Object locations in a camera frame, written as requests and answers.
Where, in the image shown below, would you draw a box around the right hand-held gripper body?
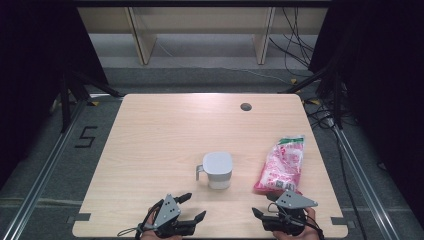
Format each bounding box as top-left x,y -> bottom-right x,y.
261,189 -> 319,236

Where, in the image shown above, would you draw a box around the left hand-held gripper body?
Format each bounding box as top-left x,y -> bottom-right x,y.
143,193 -> 198,240

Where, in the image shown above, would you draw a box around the pink and white plastic bag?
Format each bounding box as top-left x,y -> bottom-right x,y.
253,134 -> 306,196

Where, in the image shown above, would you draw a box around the clear pitcher with grey lid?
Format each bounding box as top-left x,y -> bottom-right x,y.
195,151 -> 234,191

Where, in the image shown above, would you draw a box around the person's right hand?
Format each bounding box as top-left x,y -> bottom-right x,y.
273,207 -> 322,240

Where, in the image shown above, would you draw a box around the person's left hand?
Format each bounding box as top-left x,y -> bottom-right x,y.
139,208 -> 184,240

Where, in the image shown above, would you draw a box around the black metal stand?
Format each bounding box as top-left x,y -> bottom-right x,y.
279,61 -> 345,130
59,63 -> 125,134

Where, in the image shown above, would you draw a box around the black curtain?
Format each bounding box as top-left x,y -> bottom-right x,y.
0,0 -> 110,189
308,0 -> 424,214

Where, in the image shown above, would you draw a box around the light wooden shelf unit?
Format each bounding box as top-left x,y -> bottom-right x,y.
78,6 -> 329,66

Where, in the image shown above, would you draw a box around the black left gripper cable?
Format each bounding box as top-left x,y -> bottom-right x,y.
117,199 -> 165,240

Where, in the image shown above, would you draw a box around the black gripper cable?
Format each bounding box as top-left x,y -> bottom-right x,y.
117,199 -> 165,240
267,202 -> 326,240

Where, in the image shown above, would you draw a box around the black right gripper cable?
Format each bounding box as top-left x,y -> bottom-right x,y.
267,202 -> 326,240

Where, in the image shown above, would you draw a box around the dark grey table edge bracket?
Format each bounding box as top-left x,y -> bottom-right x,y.
330,216 -> 356,230
66,212 -> 92,225

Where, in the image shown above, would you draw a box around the long black floor cable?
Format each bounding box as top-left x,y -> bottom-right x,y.
332,128 -> 367,240

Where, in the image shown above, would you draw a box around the aluminium floor rail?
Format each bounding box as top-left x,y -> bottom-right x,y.
1,99 -> 88,240
333,126 -> 402,240

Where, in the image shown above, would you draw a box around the tangle of black floor cables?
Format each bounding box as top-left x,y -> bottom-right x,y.
303,98 -> 338,132

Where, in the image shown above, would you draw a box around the thin white floor cable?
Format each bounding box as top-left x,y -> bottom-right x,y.
156,39 -> 292,85

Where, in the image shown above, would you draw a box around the hanging black cables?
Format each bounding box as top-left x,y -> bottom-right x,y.
268,6 -> 316,78

